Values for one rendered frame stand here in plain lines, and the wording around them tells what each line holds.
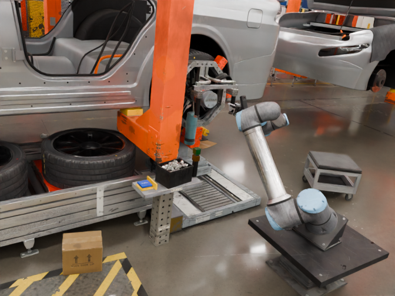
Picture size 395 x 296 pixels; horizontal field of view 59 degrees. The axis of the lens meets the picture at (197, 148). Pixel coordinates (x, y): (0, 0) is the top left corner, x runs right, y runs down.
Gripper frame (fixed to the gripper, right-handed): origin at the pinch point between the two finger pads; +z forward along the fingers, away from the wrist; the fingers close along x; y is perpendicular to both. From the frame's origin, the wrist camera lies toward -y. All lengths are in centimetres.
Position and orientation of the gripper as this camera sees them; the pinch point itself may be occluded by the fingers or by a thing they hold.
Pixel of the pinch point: (230, 103)
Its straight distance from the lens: 283.1
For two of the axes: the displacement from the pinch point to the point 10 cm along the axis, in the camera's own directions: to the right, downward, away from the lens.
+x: 8.1, -1.3, 5.7
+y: -1.2, 9.2, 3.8
